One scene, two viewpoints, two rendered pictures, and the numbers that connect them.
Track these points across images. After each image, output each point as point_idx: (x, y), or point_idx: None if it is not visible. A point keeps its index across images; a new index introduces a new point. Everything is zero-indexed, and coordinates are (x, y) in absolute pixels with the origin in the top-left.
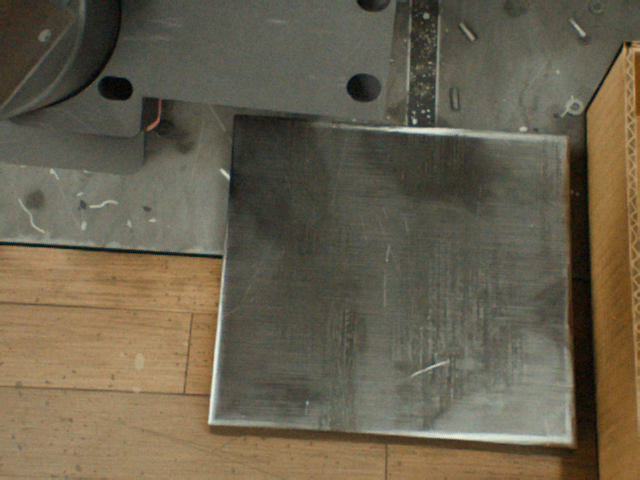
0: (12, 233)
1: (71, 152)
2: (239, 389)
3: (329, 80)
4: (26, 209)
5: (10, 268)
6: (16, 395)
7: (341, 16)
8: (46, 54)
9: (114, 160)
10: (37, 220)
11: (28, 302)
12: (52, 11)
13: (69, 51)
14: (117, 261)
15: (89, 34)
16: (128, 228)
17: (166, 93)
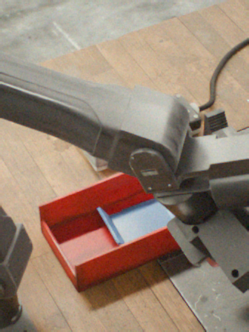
0: (189, 300)
1: (187, 247)
2: None
3: (230, 265)
4: (198, 299)
5: (177, 306)
6: (140, 331)
7: (245, 256)
8: (168, 190)
9: (192, 257)
10: (198, 303)
11: (170, 317)
12: (173, 182)
13: (180, 201)
14: (201, 331)
15: (189, 204)
16: (214, 328)
17: (201, 238)
